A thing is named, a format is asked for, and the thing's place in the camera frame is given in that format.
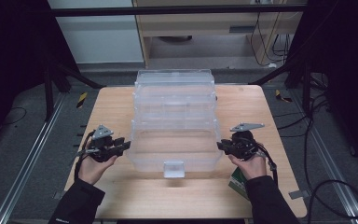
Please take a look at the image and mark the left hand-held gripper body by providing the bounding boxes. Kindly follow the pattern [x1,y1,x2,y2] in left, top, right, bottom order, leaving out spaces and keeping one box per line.
[88,124,119,163]

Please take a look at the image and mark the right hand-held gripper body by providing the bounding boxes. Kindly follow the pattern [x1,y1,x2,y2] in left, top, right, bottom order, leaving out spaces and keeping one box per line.
[229,122,266,161]

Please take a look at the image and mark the green card packet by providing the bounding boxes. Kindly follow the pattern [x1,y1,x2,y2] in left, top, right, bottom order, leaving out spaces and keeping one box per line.
[227,167,251,200]

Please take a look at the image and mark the clear plastic storage box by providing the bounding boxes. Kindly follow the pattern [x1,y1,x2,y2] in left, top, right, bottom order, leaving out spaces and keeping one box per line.
[125,68,224,179]

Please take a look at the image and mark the person's left hand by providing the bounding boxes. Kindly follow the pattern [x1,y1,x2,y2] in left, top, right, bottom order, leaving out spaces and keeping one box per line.
[77,153,119,187]

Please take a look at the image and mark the person's right hand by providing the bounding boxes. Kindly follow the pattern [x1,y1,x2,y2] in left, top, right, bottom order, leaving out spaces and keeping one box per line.
[227,151,269,182]

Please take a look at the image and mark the yellow black floor tape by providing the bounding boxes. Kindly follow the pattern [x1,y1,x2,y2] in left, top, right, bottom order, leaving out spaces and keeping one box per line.
[76,91,89,109]
[274,89,294,104]

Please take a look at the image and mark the black metal stand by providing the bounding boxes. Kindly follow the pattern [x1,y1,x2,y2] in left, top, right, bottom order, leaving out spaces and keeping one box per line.
[249,59,312,117]
[42,59,105,123]

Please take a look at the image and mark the white cabinet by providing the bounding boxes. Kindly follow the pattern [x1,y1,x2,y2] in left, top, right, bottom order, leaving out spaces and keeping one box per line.
[47,0,145,65]

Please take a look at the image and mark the light wooden desk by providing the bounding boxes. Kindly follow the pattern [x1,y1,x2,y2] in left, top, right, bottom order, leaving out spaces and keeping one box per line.
[131,0,309,68]

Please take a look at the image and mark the black curtain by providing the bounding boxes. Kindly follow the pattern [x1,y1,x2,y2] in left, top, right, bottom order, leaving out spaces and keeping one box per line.
[0,0,79,152]
[292,0,358,174]

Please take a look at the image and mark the black horizontal bar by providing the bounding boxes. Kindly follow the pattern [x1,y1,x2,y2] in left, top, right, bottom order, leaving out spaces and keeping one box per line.
[47,4,309,18]

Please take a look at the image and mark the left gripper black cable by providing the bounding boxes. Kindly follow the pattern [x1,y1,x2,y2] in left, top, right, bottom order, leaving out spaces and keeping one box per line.
[73,130,96,183]

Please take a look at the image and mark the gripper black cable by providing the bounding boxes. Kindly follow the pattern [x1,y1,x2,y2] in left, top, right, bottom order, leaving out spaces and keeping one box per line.
[73,130,96,183]
[255,142,280,188]

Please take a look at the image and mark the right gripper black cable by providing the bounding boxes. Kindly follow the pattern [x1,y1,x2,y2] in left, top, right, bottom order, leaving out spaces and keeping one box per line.
[255,142,280,188]

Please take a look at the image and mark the long looped black cable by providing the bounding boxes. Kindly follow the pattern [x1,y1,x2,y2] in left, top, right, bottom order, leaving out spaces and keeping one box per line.
[302,90,358,224]

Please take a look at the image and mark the metal floor rail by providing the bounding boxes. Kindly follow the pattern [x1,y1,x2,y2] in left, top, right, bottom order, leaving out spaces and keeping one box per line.
[0,92,67,224]
[288,89,358,224]

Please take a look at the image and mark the thin black floor cable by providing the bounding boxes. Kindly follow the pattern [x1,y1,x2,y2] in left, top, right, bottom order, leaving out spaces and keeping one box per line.
[0,106,28,127]

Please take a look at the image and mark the hanging black cable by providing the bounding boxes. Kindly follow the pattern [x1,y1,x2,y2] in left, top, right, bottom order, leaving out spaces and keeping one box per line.
[249,12,294,68]

